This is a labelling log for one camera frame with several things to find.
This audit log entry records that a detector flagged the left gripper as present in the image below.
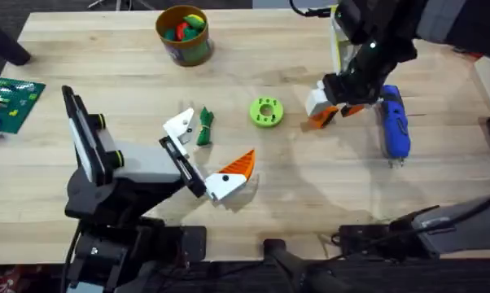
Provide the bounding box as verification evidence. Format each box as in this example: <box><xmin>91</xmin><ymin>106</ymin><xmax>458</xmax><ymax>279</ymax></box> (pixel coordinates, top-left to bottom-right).
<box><xmin>104</xmin><ymin>107</ymin><xmax>256</xmax><ymax>203</ymax></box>

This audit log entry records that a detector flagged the blue electric screwdriver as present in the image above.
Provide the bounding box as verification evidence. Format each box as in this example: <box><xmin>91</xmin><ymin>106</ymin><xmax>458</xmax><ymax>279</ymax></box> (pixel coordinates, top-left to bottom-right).
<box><xmin>380</xmin><ymin>84</ymin><xmax>412</xmax><ymax>168</ymax></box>

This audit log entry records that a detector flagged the green disc with holes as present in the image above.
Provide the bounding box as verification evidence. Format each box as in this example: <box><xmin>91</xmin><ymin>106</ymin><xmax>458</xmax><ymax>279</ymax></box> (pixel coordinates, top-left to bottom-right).
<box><xmin>249</xmin><ymin>96</ymin><xmax>285</xmax><ymax>129</ymax></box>

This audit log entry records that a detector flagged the brown tub with toys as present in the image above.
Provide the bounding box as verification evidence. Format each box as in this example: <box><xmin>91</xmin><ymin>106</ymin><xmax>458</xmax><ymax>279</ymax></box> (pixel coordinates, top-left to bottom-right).
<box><xmin>155</xmin><ymin>4</ymin><xmax>215</xmax><ymax>68</ymax></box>

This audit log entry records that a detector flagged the green board with toy blocks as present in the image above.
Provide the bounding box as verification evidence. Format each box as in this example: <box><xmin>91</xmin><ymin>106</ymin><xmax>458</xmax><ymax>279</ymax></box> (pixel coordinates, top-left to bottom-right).
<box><xmin>0</xmin><ymin>76</ymin><xmax>47</xmax><ymax>138</ymax></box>

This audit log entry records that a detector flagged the black cylinder with yellow tape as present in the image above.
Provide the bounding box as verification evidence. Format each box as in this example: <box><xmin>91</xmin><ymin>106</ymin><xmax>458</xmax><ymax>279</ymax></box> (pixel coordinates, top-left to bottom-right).
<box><xmin>0</xmin><ymin>20</ymin><xmax>32</xmax><ymax>68</ymax></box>

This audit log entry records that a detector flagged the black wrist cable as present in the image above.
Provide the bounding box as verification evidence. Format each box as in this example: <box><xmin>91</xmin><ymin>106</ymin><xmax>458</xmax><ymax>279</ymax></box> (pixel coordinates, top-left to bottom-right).
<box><xmin>288</xmin><ymin>0</ymin><xmax>339</xmax><ymax>20</ymax></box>

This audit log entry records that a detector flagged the black rail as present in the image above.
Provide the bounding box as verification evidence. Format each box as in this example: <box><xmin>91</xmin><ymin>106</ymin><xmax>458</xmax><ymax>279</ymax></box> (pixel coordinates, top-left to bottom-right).
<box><xmin>0</xmin><ymin>260</ymin><xmax>490</xmax><ymax>293</ymax></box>

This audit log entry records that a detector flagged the black stand post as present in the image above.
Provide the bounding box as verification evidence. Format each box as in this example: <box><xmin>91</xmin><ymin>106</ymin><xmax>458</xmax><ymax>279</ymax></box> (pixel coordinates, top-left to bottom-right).
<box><xmin>262</xmin><ymin>238</ymin><xmax>354</xmax><ymax>293</ymax></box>

